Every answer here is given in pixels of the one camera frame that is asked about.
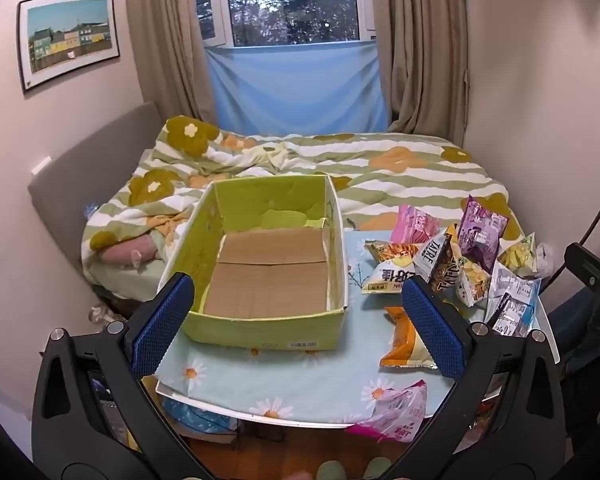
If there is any green slipper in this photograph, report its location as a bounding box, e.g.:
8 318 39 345
316 460 353 480
362 457 396 480

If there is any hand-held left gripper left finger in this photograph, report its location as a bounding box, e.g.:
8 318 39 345
31 272 206 478

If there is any pink striped snack packet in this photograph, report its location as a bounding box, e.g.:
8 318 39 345
391 204 440 245

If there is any pink and white snack packet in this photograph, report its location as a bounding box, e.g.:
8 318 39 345
346 380 429 443

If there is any purple snack packet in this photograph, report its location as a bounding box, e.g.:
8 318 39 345
456 195 510 273

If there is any white and yellow snack packet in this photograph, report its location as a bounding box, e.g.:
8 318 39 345
361 259 423 295

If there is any silver-white printed snack packet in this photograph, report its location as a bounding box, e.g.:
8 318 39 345
484 262 542 337

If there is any orange snack packet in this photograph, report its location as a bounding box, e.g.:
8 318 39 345
379 306 438 372

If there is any pale yellow snack packet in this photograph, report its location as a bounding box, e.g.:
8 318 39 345
497 232 540 279

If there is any daisy print tablecloth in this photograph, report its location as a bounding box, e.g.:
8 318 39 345
141 227 551 421

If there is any orange-yellow chips packet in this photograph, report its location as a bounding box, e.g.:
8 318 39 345
364 240 423 263

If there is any white and black snack packet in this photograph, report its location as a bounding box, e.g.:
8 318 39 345
412 232 463 293

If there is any green cardboard box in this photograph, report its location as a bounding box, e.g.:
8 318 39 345
157 174 349 351

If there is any window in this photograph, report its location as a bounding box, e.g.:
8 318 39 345
192 0 378 48

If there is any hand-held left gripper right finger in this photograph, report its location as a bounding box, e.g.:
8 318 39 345
390 277 567 463

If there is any blue cloth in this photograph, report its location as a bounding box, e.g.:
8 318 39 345
203 41 392 136

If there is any blue patterned bag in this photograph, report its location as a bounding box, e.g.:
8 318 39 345
172 400 238 433

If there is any yellow crisps packet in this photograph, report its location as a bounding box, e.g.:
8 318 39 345
455 257 492 307

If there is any pink plush pillow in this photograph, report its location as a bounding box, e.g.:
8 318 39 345
100 237 163 266

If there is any floral striped blanket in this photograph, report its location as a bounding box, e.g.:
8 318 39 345
81 115 523 291

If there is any grey headboard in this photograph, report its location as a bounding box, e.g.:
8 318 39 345
27 101 163 261

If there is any framed house picture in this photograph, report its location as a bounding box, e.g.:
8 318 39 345
16 0 122 95

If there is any crumpled white wrapper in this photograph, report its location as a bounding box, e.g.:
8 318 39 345
535 242 554 277

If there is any beige curtain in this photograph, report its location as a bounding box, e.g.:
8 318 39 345
122 0 218 128
370 0 468 148

